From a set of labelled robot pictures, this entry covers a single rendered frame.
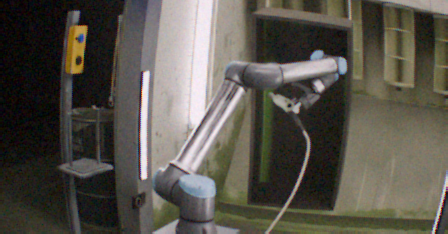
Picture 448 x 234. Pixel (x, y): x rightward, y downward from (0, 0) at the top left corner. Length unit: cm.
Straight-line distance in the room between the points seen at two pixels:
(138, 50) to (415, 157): 249
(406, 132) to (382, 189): 57
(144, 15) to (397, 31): 208
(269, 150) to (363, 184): 102
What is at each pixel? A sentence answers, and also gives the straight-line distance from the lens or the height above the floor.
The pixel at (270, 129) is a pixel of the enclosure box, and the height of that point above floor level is 91.
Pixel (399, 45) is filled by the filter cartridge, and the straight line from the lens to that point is 398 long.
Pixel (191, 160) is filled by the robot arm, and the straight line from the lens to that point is 232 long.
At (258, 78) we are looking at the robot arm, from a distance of 235.
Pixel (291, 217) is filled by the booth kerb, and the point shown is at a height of 11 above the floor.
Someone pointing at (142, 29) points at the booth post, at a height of 152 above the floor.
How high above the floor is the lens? 152
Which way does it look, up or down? 8 degrees down
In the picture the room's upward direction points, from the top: 4 degrees clockwise
